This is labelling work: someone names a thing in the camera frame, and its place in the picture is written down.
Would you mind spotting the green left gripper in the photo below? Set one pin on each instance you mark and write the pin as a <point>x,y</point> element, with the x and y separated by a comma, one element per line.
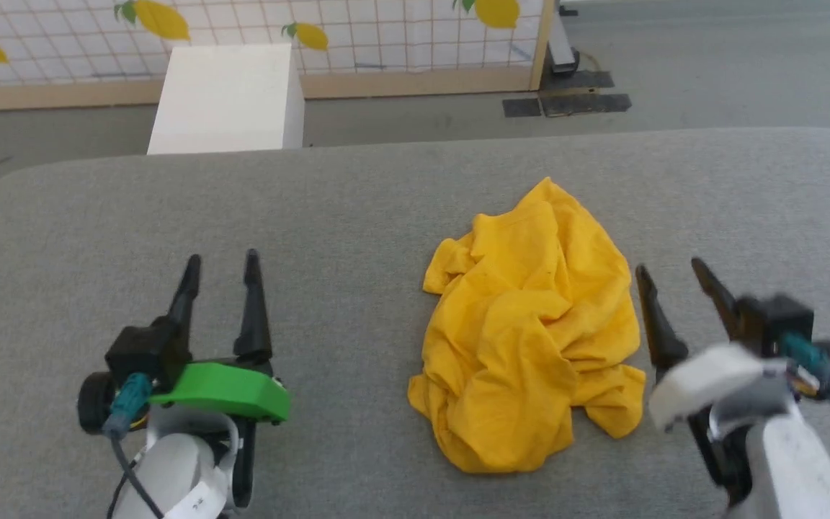
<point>231,391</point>

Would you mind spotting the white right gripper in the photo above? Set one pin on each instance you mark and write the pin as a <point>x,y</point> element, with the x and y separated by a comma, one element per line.
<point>703,382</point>

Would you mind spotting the yellow t-shirt garment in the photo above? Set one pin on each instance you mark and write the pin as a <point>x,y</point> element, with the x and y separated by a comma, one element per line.
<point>523,324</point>

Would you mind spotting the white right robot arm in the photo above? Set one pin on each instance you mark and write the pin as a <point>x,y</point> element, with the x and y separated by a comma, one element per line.
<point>782,454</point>

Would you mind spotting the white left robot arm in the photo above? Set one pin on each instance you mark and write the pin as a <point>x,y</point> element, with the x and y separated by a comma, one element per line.
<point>170,472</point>

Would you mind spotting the white rectangular box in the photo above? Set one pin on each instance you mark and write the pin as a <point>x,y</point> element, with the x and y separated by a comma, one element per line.
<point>224,97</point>

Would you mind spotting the long black floor mat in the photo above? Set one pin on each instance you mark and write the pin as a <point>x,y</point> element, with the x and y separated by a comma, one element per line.
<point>586,104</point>

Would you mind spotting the black floor plate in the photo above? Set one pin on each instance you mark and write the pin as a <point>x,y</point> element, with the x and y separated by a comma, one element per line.
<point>579,79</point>

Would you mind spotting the small black floor mat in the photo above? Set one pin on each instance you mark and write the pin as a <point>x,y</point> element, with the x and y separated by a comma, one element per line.
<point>522,107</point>

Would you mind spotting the grey metal stand foot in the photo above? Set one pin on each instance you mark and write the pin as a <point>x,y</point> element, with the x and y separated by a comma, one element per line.
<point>561,47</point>

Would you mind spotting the lemon print partition screen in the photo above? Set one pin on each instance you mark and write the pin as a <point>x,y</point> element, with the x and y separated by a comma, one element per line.
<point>386,36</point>

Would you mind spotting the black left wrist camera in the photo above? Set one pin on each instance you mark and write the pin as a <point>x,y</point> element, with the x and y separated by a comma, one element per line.
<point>143,357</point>

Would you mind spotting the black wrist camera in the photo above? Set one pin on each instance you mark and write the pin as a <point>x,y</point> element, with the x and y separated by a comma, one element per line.
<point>782,331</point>
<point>143,357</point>

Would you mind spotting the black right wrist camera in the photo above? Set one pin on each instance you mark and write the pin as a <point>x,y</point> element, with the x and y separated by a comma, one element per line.
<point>782,331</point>

